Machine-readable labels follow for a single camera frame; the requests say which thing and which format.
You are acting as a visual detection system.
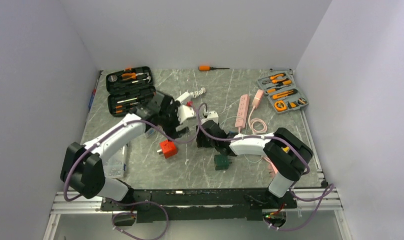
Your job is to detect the white braided strip cable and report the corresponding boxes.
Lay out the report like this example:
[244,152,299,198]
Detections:
[188,87,207,99]

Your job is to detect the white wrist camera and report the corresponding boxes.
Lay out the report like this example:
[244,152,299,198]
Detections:
[201,111,219,125]
[177,105,196,125]

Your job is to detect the orange handled screwdriver upper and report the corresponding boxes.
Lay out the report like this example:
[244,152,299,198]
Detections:
[266,79,292,94]

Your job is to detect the red cube adapter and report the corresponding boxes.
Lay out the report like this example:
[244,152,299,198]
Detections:
[157,140,178,159]

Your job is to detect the white multicolour power strip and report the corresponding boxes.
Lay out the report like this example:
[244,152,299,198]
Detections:
[174,91,191,127]

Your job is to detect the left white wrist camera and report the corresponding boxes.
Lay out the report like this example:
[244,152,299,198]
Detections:
[177,105,196,125]

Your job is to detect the loose orange screwdriver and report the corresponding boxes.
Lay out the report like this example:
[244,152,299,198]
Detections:
[198,65,229,72]

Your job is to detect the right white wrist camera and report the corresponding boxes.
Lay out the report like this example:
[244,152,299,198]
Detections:
[201,111,219,125]

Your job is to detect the grey plastic tool case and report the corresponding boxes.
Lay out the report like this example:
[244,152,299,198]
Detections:
[256,70,309,114]

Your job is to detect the orange black combination pliers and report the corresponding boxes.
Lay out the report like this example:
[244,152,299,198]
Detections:
[262,73,287,84]

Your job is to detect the clear plastic screw box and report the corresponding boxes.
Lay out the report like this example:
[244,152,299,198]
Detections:
[103,144,128,179]

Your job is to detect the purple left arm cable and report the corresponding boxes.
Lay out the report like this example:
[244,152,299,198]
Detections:
[62,103,209,239]

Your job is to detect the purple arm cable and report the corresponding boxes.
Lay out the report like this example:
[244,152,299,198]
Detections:
[62,103,209,239]
[196,109,335,232]

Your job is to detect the black plastic tool case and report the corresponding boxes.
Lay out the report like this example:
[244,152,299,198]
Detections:
[105,66,156,117]

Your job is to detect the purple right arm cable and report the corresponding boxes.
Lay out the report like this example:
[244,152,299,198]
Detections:
[196,109,335,232]

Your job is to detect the orange tape measure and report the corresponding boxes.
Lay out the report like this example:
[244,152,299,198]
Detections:
[274,100,287,113]

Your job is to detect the black hex key set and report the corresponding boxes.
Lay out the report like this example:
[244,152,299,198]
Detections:
[288,101,299,109]

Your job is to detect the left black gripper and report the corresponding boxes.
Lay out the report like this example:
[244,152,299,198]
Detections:
[159,100,189,141]

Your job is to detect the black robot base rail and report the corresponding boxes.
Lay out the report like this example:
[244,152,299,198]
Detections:
[100,187,297,223]

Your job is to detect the orange black utility knife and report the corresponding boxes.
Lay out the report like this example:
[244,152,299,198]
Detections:
[271,89,298,100]

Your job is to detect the dark green cube adapter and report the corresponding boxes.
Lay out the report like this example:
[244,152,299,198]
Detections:
[214,154,232,171]

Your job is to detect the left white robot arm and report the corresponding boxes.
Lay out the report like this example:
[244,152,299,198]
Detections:
[60,91,195,210]

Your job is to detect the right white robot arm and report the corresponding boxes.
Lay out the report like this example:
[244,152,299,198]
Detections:
[196,120,314,208]

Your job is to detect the pink cube socket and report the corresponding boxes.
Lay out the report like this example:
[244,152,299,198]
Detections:
[268,161,278,177]

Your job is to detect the pink plug cable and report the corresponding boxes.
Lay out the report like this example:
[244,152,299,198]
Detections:
[247,105,268,135]

